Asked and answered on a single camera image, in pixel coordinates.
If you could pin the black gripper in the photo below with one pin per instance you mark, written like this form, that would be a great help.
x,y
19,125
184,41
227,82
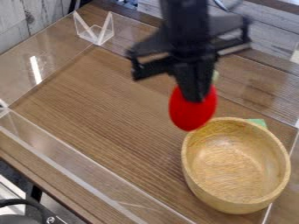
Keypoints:
x,y
187,38

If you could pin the red felt strawberry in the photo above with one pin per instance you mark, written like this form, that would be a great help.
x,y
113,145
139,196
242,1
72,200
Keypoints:
x,y
190,115

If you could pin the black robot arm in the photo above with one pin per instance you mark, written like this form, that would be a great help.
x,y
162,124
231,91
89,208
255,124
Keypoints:
x,y
186,7

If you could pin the green felt piece behind bowl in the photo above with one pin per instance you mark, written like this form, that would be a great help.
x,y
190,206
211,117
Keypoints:
x,y
259,122

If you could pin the wooden bowl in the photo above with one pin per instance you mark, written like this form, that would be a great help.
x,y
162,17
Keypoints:
x,y
235,165

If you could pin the clear acrylic corner bracket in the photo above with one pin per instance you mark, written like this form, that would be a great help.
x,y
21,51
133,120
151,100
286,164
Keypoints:
x,y
95,34

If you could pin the clear acrylic front wall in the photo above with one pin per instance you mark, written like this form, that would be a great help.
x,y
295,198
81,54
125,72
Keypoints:
x,y
87,187

